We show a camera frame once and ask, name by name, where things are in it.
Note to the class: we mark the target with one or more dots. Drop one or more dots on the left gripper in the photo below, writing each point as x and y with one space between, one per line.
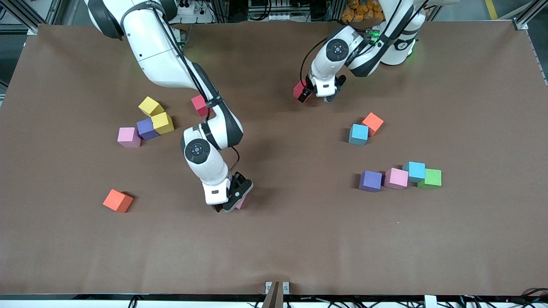
306 93

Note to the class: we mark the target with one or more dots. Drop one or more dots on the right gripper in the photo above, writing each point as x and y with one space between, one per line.
236 180

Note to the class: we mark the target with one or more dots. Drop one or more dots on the red foam cube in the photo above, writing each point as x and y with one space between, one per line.
298 90
198 105

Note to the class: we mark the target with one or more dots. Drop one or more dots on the pink foam cube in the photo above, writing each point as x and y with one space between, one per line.
396 178
128 137
242 203

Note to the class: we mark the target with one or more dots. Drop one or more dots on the blue foam cube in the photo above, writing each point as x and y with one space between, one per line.
414 170
358 134

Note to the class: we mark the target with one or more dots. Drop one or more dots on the orange foam cube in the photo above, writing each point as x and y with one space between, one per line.
118 200
374 122

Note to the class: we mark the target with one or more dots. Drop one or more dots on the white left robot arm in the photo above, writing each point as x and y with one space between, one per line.
364 51

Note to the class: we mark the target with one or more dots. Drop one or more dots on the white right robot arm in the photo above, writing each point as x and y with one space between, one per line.
150 51

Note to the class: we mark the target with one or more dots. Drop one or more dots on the long white power strip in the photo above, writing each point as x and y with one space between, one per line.
274 17

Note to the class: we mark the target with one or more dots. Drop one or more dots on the bag of orange fruit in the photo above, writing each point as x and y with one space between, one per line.
357 10

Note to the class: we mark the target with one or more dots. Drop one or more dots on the yellow foam cube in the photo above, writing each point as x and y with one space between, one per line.
162 123
150 106

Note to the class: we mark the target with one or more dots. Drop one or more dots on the purple foam cube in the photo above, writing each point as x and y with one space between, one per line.
370 181
145 128

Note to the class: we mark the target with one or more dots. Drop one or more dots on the white power strip with plugs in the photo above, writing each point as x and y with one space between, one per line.
190 9

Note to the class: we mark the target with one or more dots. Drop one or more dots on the green foam cube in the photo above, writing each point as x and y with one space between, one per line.
431 178

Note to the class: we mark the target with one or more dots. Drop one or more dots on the grey metal bracket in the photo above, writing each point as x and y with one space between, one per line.
268 288

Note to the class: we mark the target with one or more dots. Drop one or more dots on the brown tapered post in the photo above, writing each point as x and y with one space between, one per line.
274 299

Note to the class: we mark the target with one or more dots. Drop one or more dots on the white edge bracket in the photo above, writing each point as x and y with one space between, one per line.
430 301

